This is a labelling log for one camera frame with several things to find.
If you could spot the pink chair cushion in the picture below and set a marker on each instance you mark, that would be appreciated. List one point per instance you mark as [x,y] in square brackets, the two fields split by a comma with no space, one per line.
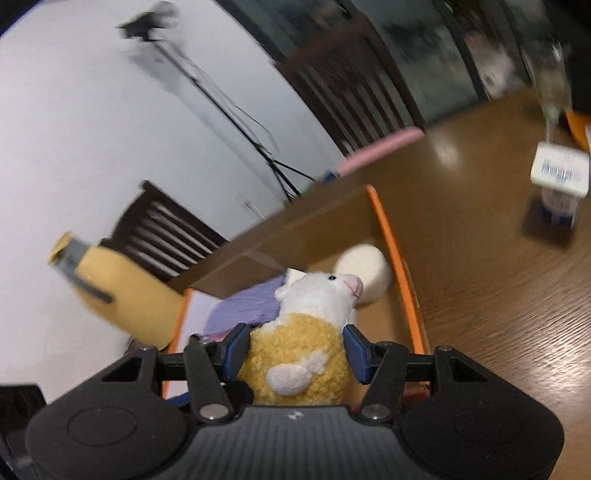
[378,150]

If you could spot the red cardboard box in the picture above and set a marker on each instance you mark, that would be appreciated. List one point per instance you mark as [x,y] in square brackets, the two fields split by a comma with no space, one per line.
[323,221]

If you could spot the yellow thermos jug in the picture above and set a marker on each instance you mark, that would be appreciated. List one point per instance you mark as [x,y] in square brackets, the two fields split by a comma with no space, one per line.
[124,295]

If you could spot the black studio light on stand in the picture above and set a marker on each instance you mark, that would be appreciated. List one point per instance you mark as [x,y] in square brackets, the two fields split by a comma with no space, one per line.
[152,23]

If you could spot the orange and white tube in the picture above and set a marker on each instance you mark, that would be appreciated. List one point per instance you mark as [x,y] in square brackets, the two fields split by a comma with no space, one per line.
[579,129]

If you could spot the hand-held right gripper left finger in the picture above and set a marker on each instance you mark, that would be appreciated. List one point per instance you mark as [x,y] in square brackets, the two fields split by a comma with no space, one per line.
[234,346]

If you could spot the dark framed sliding glass door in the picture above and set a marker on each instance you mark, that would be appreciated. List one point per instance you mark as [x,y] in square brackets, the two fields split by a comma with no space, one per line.
[415,41]

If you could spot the white round puff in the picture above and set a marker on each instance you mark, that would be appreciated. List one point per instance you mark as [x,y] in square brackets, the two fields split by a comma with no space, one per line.
[367,272]

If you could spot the yellow and white plush sheep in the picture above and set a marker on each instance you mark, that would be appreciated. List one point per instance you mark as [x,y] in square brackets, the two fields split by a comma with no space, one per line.
[300,341]

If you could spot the clear drinking glass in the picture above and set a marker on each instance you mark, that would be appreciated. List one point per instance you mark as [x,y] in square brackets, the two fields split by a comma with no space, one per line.
[551,83]

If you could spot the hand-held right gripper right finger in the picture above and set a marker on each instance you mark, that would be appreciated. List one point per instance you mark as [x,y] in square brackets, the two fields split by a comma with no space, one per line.
[356,353]

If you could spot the dark wooden slatted chair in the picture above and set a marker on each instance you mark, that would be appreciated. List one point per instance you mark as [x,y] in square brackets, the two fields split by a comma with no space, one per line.
[351,83]
[161,235]

